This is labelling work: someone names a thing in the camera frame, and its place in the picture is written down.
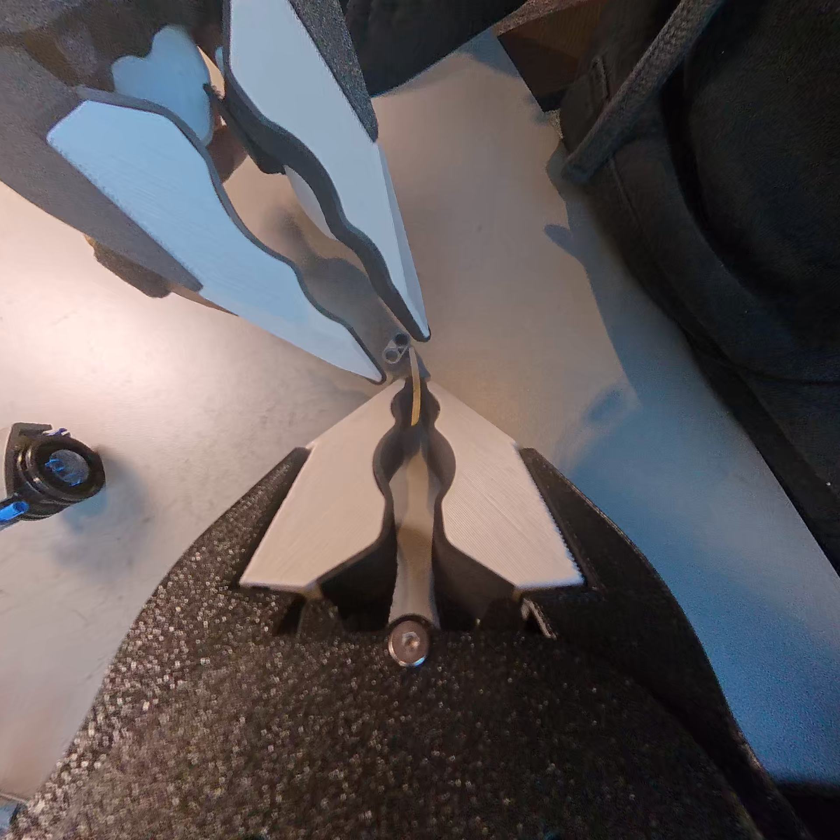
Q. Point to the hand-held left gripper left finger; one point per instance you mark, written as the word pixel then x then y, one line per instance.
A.
pixel 321 512

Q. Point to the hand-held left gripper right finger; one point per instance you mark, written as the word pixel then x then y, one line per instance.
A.
pixel 505 512

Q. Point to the person's right forearm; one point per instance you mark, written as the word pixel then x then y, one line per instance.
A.
pixel 420 39

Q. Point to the person's black printed sweatshirt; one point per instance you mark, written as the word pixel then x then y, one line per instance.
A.
pixel 754 229

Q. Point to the person's right hand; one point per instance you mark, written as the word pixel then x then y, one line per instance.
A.
pixel 226 154

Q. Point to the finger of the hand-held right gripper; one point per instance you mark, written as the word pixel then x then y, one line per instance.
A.
pixel 328 131
pixel 164 197

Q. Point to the grey black wheel assembly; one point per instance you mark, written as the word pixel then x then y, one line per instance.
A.
pixel 52 469

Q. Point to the grey brick connector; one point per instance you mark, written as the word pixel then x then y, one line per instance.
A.
pixel 394 348

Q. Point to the grey desk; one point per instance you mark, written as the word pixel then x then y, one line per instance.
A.
pixel 558 328

